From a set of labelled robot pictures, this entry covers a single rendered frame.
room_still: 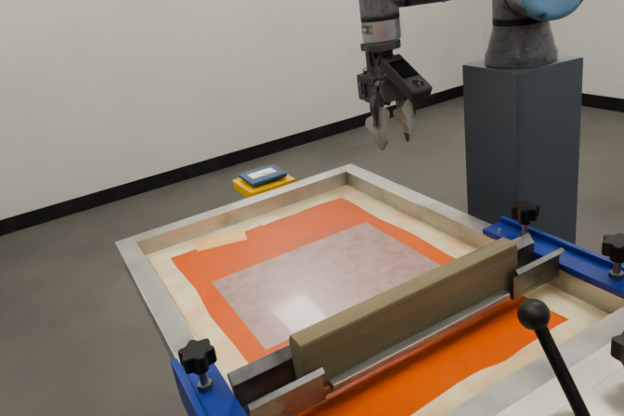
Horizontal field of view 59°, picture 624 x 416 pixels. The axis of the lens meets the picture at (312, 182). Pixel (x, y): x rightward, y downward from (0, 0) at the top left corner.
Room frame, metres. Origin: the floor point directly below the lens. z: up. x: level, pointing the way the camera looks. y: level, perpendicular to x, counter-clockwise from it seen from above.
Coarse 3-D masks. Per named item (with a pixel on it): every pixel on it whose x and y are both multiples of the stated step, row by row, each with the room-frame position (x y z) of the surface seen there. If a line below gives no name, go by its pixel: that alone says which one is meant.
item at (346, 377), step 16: (480, 304) 0.64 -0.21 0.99; (496, 304) 0.65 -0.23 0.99; (448, 320) 0.62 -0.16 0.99; (464, 320) 0.62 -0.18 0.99; (416, 336) 0.59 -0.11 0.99; (432, 336) 0.59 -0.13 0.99; (384, 352) 0.57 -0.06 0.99; (400, 352) 0.57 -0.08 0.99; (352, 368) 0.55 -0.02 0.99; (368, 368) 0.55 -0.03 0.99; (336, 384) 0.53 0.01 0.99
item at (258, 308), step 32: (192, 256) 0.99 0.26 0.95; (224, 256) 0.97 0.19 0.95; (288, 256) 0.93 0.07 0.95; (224, 288) 0.85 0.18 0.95; (256, 288) 0.84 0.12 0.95; (288, 288) 0.82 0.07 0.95; (320, 288) 0.81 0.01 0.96; (224, 320) 0.75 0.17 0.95; (256, 320) 0.74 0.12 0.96; (288, 320) 0.73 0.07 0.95; (320, 320) 0.72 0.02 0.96; (256, 352) 0.66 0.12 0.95; (416, 352) 0.61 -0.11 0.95; (352, 384) 0.57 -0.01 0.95; (384, 384) 0.56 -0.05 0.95; (416, 384) 0.55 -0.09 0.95; (448, 384) 0.54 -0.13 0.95
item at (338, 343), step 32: (480, 256) 0.66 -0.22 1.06; (512, 256) 0.68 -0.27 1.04; (416, 288) 0.61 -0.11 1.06; (448, 288) 0.63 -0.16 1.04; (480, 288) 0.65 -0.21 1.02; (352, 320) 0.56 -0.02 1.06; (384, 320) 0.58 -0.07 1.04; (416, 320) 0.60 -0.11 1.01; (320, 352) 0.54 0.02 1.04; (352, 352) 0.56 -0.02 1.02
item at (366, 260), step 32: (288, 224) 1.07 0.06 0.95; (320, 224) 1.05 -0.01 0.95; (384, 224) 1.01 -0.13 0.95; (320, 256) 0.91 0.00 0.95; (352, 256) 0.90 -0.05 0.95; (384, 256) 0.88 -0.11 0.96; (416, 256) 0.86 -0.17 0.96; (448, 256) 0.85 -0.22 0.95; (352, 288) 0.79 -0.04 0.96; (384, 288) 0.78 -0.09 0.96; (480, 320) 0.66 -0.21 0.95; (512, 320) 0.65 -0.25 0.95; (448, 352) 0.60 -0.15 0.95; (480, 352) 0.59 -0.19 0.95; (512, 352) 0.58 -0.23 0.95
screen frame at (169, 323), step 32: (288, 192) 1.18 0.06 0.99; (320, 192) 1.21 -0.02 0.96; (384, 192) 1.11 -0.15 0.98; (416, 192) 1.06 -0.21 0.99; (192, 224) 1.08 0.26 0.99; (224, 224) 1.10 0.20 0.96; (448, 224) 0.92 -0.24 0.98; (480, 224) 0.88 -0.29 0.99; (128, 256) 0.96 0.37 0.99; (160, 288) 0.83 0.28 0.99; (576, 288) 0.68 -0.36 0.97; (160, 320) 0.73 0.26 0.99; (608, 320) 0.58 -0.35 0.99; (576, 352) 0.53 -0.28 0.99; (512, 384) 0.49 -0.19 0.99
